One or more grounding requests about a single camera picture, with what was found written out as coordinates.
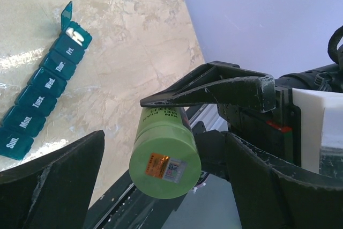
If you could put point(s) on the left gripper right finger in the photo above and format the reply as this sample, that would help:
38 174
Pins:
272 193

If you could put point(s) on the green pill bottle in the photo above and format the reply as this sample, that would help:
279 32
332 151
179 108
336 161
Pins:
163 154

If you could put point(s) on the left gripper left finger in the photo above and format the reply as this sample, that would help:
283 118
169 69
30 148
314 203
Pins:
54 190

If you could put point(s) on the teal weekly pill organizer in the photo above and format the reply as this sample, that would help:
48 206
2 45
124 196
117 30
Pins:
26 118

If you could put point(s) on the white pills in organizer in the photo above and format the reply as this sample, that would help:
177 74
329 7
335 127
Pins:
75 36

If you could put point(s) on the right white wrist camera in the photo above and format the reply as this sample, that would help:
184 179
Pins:
321 124

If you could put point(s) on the aluminium rail frame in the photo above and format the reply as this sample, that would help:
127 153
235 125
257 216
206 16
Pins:
205 118

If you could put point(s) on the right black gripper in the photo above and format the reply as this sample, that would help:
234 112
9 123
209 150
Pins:
277 131

